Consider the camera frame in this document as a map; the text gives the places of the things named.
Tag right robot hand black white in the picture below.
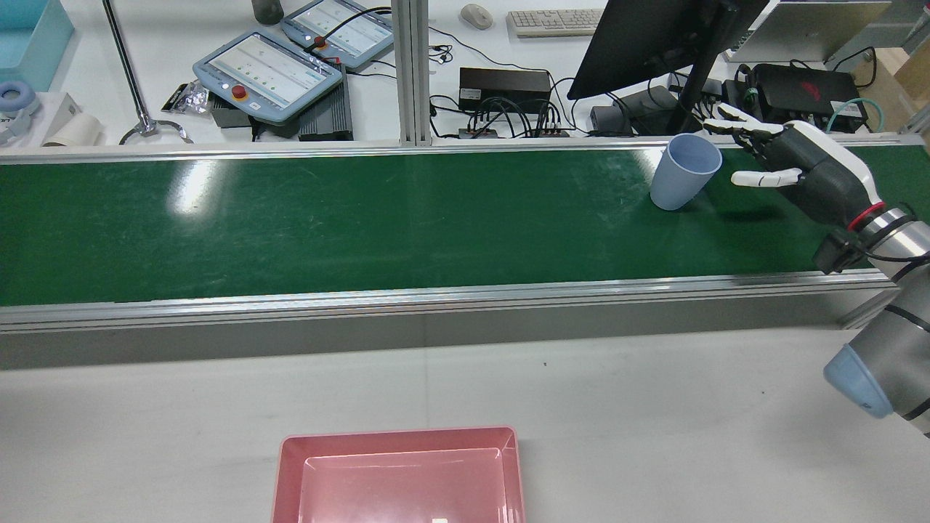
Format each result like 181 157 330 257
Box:
703 102 886 228

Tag light blue plastic cup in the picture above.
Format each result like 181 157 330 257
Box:
649 133 724 212

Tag brown cardboard box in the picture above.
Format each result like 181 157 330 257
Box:
849 46 930 133

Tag black hub box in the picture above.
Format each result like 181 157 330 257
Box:
458 67 552 115

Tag black ribbed device box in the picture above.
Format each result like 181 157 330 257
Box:
297 64 355 142

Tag pink plastic box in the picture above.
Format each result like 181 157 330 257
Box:
271 426 527 523

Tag light blue storage box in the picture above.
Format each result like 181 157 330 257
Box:
0 0 76 92

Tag black mini computer red logo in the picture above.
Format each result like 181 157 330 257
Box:
751 63 870 134

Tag silver laptop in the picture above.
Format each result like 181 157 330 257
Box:
725 0 892 64

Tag black monitor stand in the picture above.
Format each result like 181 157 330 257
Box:
667 0 743 136

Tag grey power adapter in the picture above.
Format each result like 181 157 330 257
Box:
589 85 682 137

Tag black monitor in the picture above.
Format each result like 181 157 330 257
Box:
566 0 771 101

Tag beige keyboard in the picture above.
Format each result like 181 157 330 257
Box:
506 8 605 38

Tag green conveyor belt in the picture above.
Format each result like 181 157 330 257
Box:
0 144 930 307

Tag grey teach pendant red button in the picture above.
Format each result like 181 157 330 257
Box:
192 28 344 126

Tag silver foil packet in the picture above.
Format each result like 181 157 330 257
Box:
161 81 213 115

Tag metal rod stand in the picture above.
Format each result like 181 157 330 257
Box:
101 0 195 145

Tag white paper roll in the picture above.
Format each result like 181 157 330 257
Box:
41 112 104 148

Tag blue white headphones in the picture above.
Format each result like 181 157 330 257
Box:
0 80 41 145

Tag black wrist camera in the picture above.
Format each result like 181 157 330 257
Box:
812 228 871 275

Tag teal cable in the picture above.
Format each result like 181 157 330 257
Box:
827 97 885 134

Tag thin black desk cable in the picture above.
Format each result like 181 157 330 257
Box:
428 25 554 75

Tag aluminium conveyor side rail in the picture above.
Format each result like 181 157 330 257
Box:
0 133 930 168
0 269 905 336

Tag aluminium profile post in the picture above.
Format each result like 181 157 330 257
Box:
391 0 434 147

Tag grey teach pendant black cable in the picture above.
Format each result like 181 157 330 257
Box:
280 0 397 71

